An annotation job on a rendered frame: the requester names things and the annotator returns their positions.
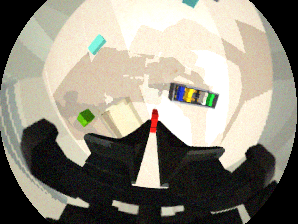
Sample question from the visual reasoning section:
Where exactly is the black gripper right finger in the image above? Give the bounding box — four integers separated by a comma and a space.
156, 120, 226, 188

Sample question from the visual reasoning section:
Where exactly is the small turquoise cube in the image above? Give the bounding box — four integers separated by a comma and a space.
88, 34, 106, 55

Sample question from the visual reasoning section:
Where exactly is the beige shallow tray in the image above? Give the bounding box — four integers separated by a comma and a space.
100, 96, 142, 139

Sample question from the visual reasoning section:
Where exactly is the green cube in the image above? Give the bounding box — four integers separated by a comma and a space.
77, 109, 94, 127

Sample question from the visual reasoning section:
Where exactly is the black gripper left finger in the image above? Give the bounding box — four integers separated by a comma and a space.
84, 120, 150, 184

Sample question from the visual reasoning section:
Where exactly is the small teal cube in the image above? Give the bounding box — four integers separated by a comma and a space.
182, 0, 200, 8

